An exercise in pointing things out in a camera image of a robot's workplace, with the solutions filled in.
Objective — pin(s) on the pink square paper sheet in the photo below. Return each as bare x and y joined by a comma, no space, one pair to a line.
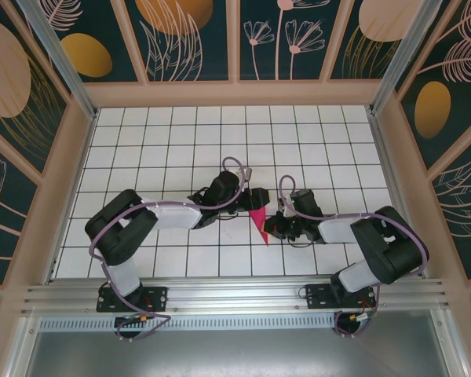
261,220

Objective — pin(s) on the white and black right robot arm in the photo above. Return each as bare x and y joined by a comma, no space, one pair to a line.
388,251

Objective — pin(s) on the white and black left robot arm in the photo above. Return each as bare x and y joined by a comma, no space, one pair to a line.
117,235

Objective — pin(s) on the grey metal sheet panel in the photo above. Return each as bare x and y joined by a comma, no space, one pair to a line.
235,353

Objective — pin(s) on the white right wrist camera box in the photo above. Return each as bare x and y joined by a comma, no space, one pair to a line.
285,210

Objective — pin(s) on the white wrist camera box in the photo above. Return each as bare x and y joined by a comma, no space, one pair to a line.
248,173
285,210

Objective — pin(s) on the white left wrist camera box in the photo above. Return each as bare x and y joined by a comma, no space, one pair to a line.
248,173

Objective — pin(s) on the aluminium mounting rail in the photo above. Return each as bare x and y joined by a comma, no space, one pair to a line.
235,292

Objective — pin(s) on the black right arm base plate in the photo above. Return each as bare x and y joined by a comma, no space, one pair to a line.
318,296

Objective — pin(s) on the aluminium side rail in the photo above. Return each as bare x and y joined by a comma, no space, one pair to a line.
396,188

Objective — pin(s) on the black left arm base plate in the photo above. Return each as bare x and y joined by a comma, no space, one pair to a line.
157,298

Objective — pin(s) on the aluminium corner post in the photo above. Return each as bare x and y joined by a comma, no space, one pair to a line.
399,59
60,59

